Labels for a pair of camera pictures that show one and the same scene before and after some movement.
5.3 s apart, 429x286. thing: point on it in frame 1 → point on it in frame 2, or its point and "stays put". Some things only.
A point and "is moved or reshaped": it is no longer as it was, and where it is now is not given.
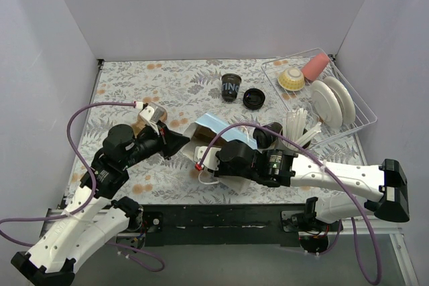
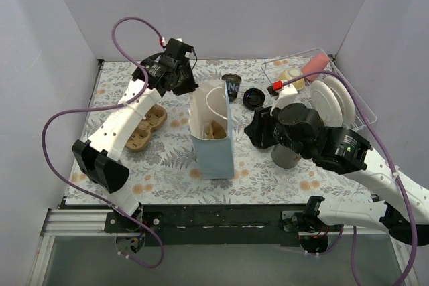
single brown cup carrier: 207,134 → 213,130
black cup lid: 253,98 stays put
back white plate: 344,99 stays put
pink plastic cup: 315,66 stays put
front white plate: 326,104 stays put
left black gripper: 164,142 → 187,83
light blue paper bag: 212,130 is moved or reshaped
